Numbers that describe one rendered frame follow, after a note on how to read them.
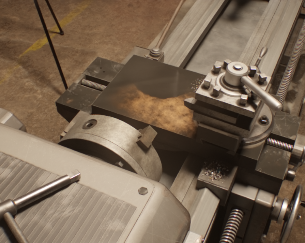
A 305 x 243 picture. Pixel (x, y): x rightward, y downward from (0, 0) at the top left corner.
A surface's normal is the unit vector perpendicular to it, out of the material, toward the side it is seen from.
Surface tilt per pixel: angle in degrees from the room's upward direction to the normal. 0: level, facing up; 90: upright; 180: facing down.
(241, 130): 90
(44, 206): 0
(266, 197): 0
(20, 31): 0
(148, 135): 40
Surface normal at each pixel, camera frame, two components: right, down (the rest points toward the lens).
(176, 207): 0.66, -0.30
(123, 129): 0.26, -0.62
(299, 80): 0.03, -0.73
